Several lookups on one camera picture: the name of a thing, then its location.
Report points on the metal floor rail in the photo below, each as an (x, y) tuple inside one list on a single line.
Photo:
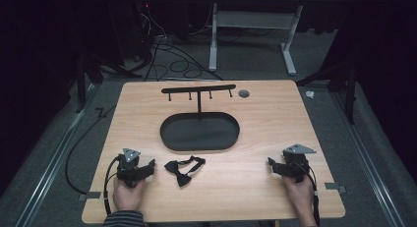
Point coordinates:
[(370, 168), (49, 171)]

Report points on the person's right hand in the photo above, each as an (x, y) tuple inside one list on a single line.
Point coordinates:
[(300, 194)]

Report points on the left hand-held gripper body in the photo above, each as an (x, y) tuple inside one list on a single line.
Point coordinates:
[(128, 168)]

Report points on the small white floor object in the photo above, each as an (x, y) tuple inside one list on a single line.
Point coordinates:
[(309, 94)]

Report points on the black hook rack with tray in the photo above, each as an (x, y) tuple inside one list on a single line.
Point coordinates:
[(200, 132)]

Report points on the person's left hand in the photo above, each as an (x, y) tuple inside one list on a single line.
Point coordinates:
[(128, 197)]

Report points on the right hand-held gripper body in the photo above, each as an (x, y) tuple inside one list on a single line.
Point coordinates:
[(295, 164)]

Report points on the white metal desk frame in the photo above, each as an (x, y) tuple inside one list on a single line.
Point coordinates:
[(252, 20)]

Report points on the black metal stand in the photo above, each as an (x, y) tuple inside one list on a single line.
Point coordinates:
[(350, 89), (82, 83)]

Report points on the grey tape strip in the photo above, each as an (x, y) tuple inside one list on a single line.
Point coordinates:
[(335, 187), (90, 196)]

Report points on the black bow tie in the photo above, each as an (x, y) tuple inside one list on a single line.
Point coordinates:
[(182, 169)]

